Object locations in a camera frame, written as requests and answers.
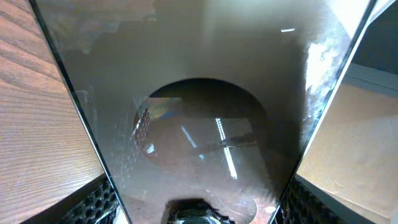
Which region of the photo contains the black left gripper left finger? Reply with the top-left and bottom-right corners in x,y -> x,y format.
22,174 -> 119,224

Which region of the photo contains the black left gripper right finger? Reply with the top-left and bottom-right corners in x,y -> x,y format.
275,175 -> 370,224

